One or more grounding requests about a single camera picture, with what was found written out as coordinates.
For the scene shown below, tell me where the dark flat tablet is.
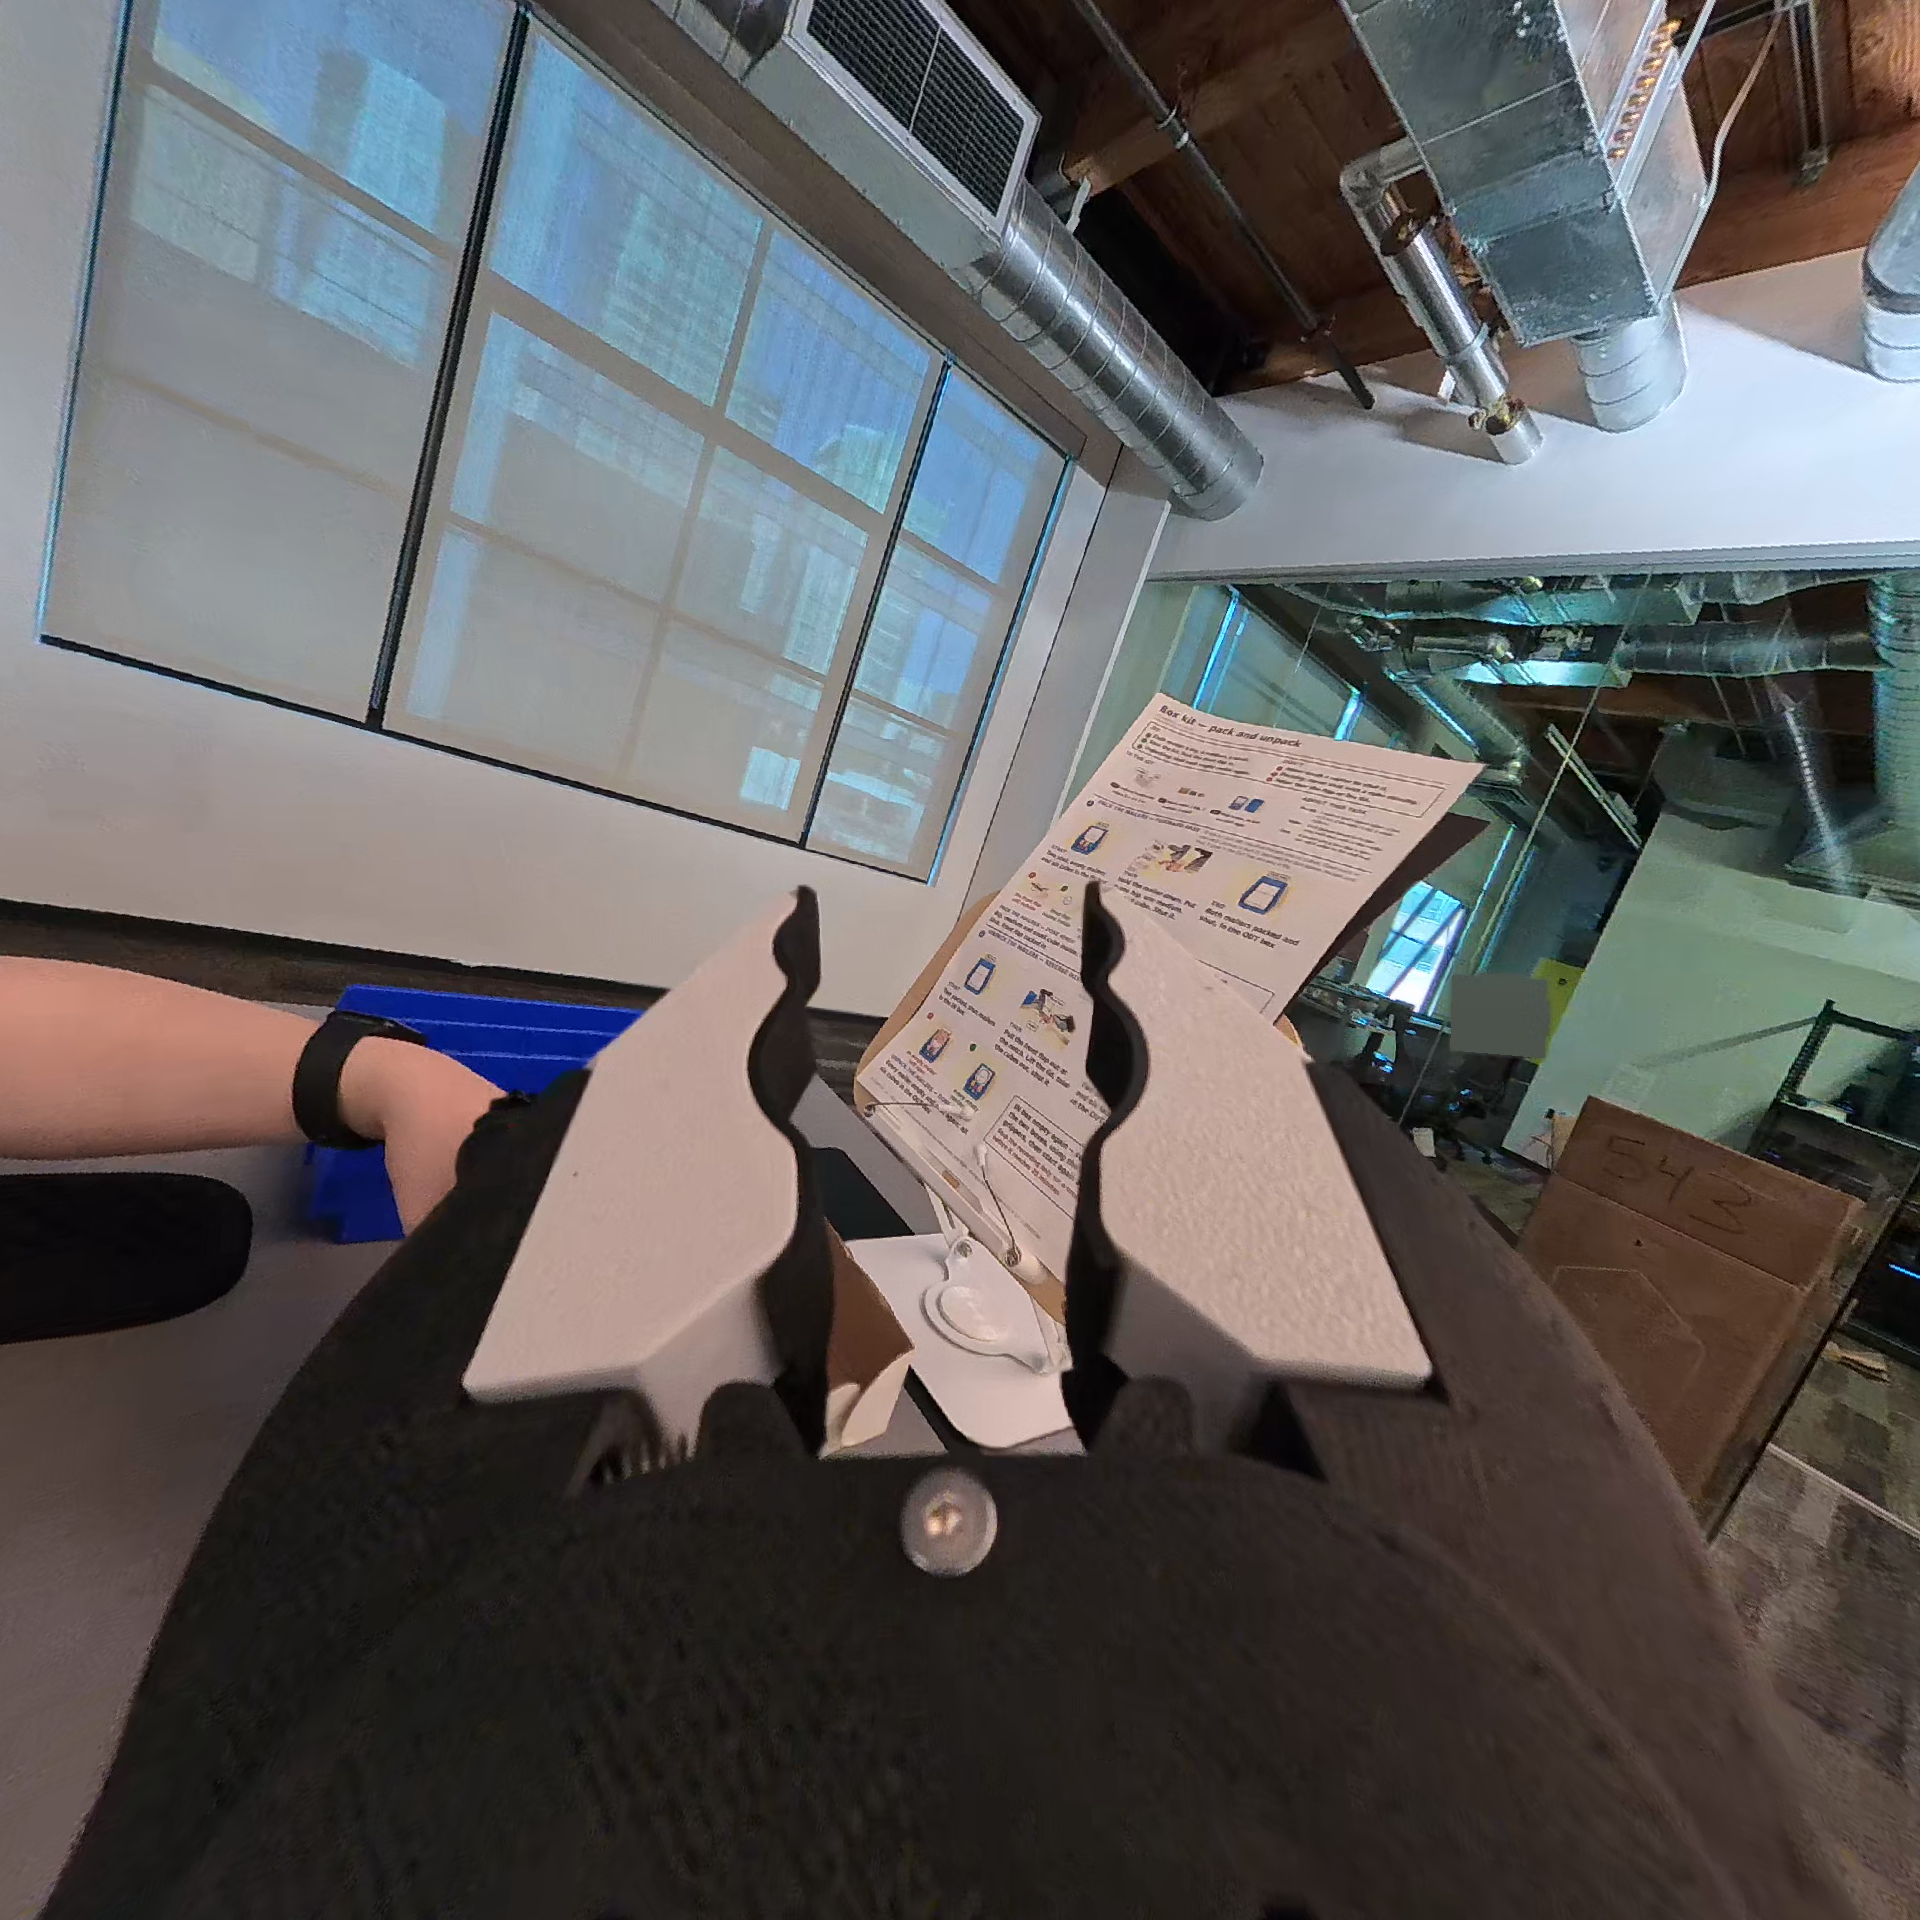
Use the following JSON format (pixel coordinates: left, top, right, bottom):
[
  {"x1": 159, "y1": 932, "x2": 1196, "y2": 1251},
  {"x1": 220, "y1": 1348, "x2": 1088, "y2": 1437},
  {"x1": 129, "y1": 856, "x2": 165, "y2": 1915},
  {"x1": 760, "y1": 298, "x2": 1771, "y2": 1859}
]
[{"x1": 806, "y1": 1143, "x2": 941, "y2": 1246}]

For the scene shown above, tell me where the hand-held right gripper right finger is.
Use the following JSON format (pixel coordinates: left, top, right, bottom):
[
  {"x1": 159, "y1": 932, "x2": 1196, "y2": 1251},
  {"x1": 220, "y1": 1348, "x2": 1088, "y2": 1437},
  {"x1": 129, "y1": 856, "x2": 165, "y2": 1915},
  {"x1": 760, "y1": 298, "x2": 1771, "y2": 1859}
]
[{"x1": 1060, "y1": 882, "x2": 1438, "y2": 1452}]

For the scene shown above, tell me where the black quilted wrist rest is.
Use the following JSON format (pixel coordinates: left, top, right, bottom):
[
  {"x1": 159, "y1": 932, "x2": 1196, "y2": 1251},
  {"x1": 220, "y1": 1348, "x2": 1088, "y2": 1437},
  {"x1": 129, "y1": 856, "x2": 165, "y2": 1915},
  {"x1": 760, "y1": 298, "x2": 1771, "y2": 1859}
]
[{"x1": 0, "y1": 1169, "x2": 253, "y2": 1348}]

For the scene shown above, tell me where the black smartwatch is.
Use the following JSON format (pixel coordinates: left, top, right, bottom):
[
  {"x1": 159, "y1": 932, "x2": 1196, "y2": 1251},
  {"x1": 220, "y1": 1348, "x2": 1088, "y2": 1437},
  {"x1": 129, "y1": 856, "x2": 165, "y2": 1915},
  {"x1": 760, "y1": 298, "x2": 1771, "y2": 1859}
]
[{"x1": 290, "y1": 1012, "x2": 432, "y2": 1153}]

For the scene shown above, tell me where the white cardboard mailer box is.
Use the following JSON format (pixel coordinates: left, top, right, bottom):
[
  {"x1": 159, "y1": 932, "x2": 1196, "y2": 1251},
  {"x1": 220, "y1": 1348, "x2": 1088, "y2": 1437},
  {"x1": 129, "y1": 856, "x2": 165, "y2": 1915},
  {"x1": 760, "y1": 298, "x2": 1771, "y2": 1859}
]
[{"x1": 822, "y1": 1242, "x2": 918, "y2": 1452}]

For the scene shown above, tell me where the person's left hand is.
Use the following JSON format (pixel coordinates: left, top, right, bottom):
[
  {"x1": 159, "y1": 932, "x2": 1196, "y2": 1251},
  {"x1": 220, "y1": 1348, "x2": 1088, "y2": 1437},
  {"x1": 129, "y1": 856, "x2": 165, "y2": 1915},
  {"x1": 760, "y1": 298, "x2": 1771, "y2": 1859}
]
[{"x1": 360, "y1": 1068, "x2": 517, "y2": 1245}]

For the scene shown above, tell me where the large window with shades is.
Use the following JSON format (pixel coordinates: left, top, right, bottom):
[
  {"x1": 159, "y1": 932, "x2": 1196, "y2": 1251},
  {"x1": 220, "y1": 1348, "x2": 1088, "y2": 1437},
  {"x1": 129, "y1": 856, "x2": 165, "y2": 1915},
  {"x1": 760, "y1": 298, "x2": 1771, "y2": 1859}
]
[{"x1": 35, "y1": 0, "x2": 1077, "y2": 888}]

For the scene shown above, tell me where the metal air handler box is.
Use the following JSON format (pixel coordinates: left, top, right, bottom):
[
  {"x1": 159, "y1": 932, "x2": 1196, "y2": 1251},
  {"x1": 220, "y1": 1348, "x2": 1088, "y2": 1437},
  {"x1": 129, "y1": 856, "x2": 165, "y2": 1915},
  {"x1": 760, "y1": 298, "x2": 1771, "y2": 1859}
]
[{"x1": 1339, "y1": 0, "x2": 1720, "y2": 439}]

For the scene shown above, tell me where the white ceiling vent unit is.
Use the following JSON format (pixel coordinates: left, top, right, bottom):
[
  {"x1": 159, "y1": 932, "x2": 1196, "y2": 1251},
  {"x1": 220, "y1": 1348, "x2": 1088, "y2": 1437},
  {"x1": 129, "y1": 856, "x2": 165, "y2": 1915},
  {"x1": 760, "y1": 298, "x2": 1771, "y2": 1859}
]
[{"x1": 647, "y1": 0, "x2": 1045, "y2": 273}]

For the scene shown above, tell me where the brown cardboard box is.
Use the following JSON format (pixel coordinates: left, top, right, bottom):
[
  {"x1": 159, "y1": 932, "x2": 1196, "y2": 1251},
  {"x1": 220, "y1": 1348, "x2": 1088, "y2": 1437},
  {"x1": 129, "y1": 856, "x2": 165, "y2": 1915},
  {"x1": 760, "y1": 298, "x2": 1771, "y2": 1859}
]
[{"x1": 1514, "y1": 1093, "x2": 1876, "y2": 1522}]

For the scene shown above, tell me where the blue plastic bin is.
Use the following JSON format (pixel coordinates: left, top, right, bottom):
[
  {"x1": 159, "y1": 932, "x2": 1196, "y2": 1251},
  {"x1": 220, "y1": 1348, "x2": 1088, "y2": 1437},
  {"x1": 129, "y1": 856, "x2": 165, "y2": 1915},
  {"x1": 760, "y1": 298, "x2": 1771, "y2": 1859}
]
[{"x1": 303, "y1": 983, "x2": 647, "y2": 1246}]

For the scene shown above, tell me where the printed instruction sheet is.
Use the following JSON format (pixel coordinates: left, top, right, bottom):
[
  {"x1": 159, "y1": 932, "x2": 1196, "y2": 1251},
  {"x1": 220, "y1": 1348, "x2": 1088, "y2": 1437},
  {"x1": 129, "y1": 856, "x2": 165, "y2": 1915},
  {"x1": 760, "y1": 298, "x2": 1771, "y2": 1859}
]
[{"x1": 855, "y1": 691, "x2": 1486, "y2": 1253}]

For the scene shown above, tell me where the insulated silver pipe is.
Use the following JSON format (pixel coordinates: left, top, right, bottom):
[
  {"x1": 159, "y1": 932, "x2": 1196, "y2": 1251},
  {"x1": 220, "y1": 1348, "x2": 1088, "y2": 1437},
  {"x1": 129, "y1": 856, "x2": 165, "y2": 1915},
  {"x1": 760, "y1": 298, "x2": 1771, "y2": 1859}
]
[{"x1": 1339, "y1": 142, "x2": 1546, "y2": 466}]

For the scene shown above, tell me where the person's left forearm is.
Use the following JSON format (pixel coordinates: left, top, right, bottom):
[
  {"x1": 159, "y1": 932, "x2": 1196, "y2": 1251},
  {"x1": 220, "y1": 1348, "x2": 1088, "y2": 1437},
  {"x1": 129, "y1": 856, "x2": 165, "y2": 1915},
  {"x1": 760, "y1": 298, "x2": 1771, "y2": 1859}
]
[{"x1": 0, "y1": 958, "x2": 323, "y2": 1164}]

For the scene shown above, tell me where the black metal shelf rack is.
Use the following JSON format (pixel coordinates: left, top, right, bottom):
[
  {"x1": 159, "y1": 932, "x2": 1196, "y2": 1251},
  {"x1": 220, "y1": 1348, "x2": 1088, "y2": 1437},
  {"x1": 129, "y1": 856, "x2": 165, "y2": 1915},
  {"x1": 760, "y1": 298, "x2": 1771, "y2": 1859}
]
[{"x1": 1757, "y1": 996, "x2": 1920, "y2": 1357}]

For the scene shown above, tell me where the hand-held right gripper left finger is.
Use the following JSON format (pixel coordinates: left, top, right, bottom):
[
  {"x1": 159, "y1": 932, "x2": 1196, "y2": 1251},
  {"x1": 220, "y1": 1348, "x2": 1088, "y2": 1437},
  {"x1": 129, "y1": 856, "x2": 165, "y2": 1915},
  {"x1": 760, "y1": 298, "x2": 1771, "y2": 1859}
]
[{"x1": 460, "y1": 886, "x2": 825, "y2": 1452}]

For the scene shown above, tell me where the spiral metal air duct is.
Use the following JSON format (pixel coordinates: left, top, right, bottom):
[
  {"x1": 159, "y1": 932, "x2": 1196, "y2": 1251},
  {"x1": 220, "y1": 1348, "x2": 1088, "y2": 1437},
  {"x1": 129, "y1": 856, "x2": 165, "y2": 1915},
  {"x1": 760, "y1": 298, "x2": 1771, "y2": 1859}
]
[{"x1": 964, "y1": 175, "x2": 1268, "y2": 521}]

